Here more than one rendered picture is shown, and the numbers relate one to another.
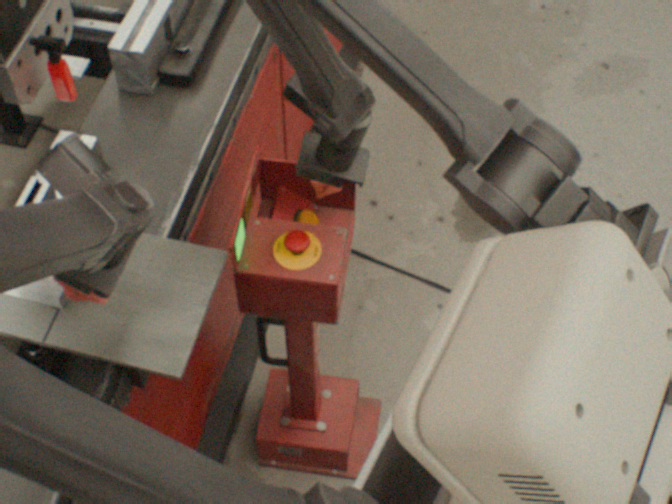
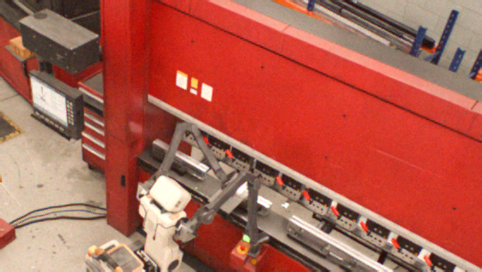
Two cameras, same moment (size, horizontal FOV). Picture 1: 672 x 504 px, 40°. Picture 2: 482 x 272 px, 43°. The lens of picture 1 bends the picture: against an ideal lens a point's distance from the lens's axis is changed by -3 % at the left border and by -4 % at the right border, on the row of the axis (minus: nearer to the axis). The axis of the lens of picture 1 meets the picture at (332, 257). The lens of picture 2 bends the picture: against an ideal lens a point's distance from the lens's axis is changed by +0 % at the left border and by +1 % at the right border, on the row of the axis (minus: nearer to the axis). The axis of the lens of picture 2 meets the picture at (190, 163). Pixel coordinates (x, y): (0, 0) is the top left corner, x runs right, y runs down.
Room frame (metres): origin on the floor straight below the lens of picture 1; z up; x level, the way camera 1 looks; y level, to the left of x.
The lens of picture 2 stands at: (1.32, -2.64, 3.93)
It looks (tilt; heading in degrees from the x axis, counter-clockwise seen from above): 42 degrees down; 109
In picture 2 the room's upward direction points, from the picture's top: 6 degrees clockwise
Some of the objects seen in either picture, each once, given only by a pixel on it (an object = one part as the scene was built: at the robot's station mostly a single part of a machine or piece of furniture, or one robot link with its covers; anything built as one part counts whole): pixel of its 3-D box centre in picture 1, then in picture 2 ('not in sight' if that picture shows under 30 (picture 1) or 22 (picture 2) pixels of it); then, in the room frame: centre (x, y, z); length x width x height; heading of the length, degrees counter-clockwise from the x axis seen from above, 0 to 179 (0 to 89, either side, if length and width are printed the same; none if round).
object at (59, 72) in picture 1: (54, 69); not in sight; (0.78, 0.32, 1.20); 0.04 x 0.02 x 0.10; 76
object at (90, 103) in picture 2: not in sight; (82, 108); (-0.68, 0.48, 1.18); 0.40 x 0.24 x 0.07; 166
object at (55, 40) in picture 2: not in sight; (62, 83); (-0.69, 0.27, 1.53); 0.51 x 0.25 x 0.85; 165
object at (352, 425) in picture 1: (320, 422); not in sight; (0.86, 0.03, 0.06); 0.25 x 0.20 x 0.12; 81
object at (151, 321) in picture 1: (103, 290); (229, 197); (0.61, 0.28, 1.00); 0.26 x 0.18 x 0.01; 76
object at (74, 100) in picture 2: not in sight; (58, 103); (-0.67, 0.17, 1.42); 0.45 x 0.12 x 0.36; 165
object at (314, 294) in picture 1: (296, 235); (248, 255); (0.86, 0.06, 0.75); 0.20 x 0.16 x 0.18; 171
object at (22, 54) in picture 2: not in sight; (24, 45); (-1.70, 1.19, 1.04); 0.30 x 0.26 x 0.12; 154
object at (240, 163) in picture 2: not in sight; (242, 157); (0.62, 0.43, 1.26); 0.15 x 0.09 x 0.17; 166
